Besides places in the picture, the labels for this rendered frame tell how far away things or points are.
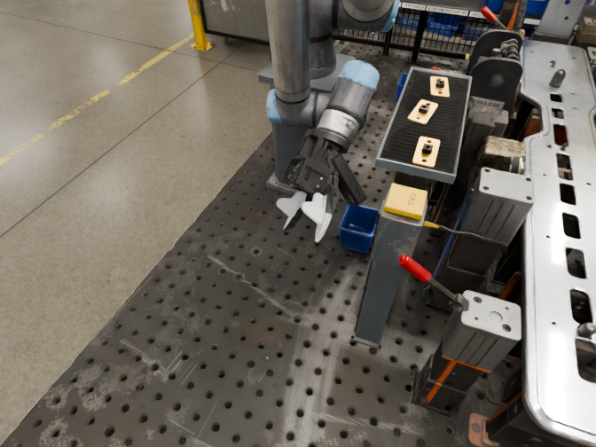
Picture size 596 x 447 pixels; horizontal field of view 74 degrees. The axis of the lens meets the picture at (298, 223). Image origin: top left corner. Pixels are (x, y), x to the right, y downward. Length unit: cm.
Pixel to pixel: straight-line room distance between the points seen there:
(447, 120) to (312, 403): 66
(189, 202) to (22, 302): 93
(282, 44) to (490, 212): 50
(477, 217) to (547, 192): 24
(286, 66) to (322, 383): 68
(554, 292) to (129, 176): 232
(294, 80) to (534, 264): 58
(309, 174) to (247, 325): 47
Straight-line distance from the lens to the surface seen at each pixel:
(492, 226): 86
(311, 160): 73
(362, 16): 100
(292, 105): 87
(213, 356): 101
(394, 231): 68
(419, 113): 87
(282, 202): 81
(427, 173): 73
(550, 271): 88
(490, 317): 70
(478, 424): 101
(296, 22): 75
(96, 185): 268
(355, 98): 78
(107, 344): 111
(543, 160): 114
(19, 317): 223
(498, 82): 111
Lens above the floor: 161
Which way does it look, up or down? 48 degrees down
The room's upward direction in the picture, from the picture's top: straight up
